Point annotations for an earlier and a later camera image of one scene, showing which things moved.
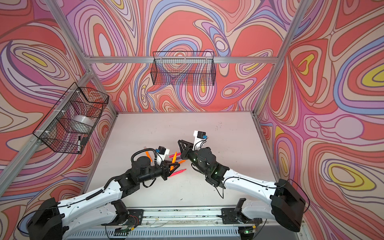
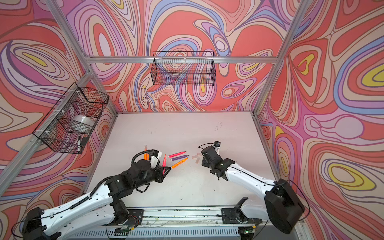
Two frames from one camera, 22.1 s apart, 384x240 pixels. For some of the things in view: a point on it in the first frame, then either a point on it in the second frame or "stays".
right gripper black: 189,146 to 204,163
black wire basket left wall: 69,126 stays
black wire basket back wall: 183,68 stays
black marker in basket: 79,144 stays
